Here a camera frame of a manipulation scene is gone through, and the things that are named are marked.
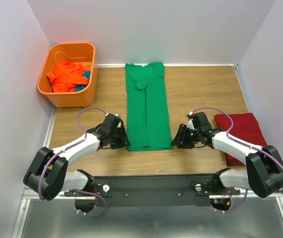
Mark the green t-shirt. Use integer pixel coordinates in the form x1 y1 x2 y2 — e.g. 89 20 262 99
125 62 173 151

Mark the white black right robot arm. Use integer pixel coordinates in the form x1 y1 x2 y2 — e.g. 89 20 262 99
171 112 283 198

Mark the orange t-shirt in basket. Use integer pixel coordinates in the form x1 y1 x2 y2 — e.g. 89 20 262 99
47 61 87 93

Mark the orange plastic laundry basket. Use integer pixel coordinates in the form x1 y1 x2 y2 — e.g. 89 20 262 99
38 42 98 108

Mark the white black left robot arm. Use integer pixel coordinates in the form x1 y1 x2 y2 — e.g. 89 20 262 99
23 114 130 201

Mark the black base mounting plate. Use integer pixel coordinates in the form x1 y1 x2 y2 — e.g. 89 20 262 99
63 175 241 213

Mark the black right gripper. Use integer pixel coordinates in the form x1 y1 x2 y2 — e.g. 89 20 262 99
170 123 201 149

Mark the folded dark red t-shirt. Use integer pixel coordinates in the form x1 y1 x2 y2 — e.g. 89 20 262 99
214 113 268 167

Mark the blue t-shirt in basket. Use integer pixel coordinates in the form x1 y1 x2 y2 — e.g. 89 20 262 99
75 71 91 92

